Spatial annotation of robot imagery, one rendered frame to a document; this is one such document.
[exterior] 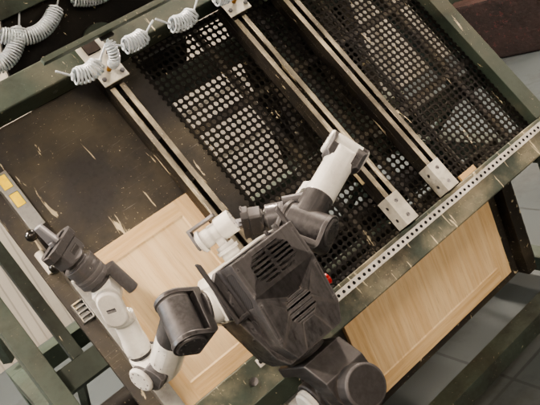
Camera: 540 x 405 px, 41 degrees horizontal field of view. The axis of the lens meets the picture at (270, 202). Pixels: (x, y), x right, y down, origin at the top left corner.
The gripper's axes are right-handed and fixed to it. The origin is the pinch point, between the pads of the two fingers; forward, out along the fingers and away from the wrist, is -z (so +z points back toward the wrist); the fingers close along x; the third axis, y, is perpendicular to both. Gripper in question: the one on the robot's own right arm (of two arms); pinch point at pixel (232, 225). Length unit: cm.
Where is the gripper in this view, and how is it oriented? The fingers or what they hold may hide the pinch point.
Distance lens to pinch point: 231.3
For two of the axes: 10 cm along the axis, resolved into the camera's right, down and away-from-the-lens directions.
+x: -1.3, -6.8, -7.2
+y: 1.5, 7.1, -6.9
